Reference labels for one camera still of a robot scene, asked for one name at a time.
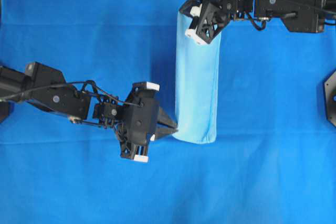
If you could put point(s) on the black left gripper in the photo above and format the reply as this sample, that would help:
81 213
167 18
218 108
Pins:
140 114

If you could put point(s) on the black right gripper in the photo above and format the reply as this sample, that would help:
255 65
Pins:
208 20

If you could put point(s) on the light blue towel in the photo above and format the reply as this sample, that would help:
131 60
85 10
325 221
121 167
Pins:
196 86

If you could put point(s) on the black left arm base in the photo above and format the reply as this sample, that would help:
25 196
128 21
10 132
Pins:
6 107

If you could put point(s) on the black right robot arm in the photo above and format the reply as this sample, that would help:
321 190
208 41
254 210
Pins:
298 16

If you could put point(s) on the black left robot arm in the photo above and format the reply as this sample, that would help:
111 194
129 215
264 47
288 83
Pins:
46 89

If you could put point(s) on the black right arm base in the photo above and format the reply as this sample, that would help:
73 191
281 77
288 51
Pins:
329 97

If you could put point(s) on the blue table cloth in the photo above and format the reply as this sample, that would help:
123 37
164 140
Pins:
274 157

